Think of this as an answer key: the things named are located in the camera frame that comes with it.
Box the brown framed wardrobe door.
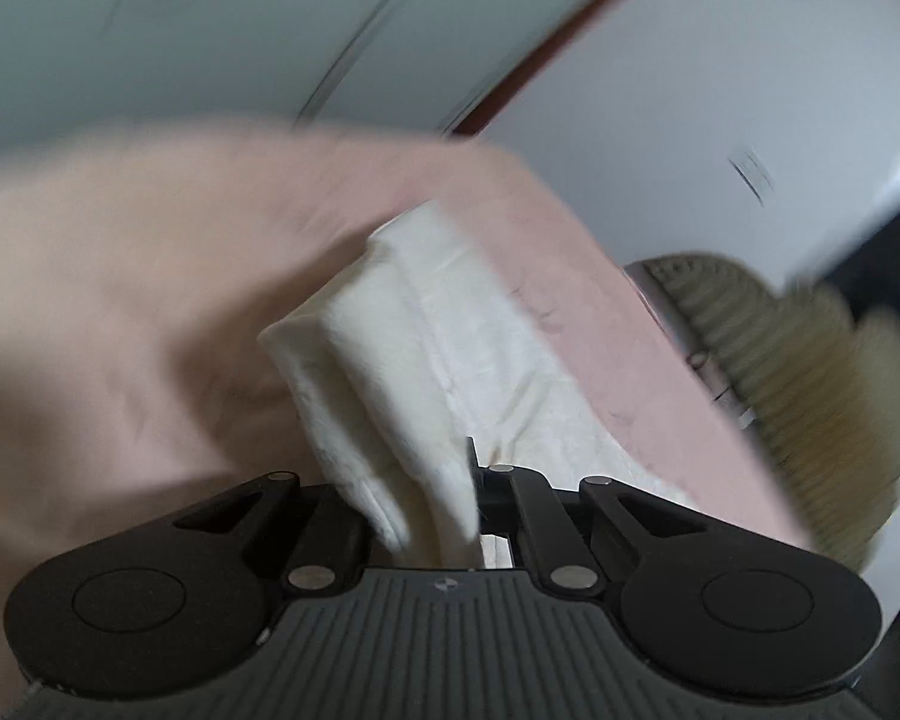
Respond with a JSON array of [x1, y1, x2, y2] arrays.
[[0, 0, 590, 151]]

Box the olive green padded headboard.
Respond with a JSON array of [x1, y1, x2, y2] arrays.
[[639, 252, 900, 571]]

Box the dark aluminium frame window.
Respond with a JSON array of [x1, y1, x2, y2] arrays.
[[793, 133, 900, 332]]

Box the pink bed sheet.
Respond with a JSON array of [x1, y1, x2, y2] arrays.
[[0, 119, 805, 715]]

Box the white textured pants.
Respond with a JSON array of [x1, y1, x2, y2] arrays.
[[260, 202, 690, 569]]

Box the white wall socket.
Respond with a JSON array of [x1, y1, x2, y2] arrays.
[[728, 149, 774, 206]]

